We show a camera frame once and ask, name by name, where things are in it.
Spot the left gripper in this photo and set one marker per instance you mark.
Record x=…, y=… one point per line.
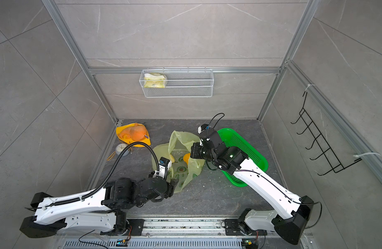
x=169, y=188

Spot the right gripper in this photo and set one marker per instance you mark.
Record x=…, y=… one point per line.
x=195, y=148

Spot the orange-yellow pear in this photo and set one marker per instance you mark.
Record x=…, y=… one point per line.
x=186, y=158

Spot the yellow-green plastic bag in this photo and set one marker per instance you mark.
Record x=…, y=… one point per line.
x=180, y=143

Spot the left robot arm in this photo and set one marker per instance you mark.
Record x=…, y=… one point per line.
x=105, y=211

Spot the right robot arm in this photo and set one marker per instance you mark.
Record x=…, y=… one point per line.
x=233, y=155

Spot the green plastic basket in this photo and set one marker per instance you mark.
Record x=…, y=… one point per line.
x=231, y=138

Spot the yellow plate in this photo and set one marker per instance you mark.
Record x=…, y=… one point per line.
x=146, y=141

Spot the small grey alarm clock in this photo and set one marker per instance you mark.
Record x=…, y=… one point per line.
x=120, y=147

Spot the orange bagged fruit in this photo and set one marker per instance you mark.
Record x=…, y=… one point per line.
x=135, y=132

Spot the yellow wipes packet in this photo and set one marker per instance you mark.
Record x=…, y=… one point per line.
x=154, y=80

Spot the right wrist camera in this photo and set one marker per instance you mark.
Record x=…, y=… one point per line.
x=204, y=131

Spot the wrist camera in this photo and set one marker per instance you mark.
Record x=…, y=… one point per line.
x=204, y=131
x=164, y=166

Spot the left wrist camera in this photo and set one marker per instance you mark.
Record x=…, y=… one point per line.
x=164, y=166

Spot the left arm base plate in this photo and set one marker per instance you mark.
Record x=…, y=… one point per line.
x=133, y=227

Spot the aluminium mounting rail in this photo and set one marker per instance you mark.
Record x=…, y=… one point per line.
x=179, y=233

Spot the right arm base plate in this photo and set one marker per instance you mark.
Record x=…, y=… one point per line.
x=233, y=227

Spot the black wall hook rack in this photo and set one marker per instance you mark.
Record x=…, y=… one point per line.
x=320, y=142

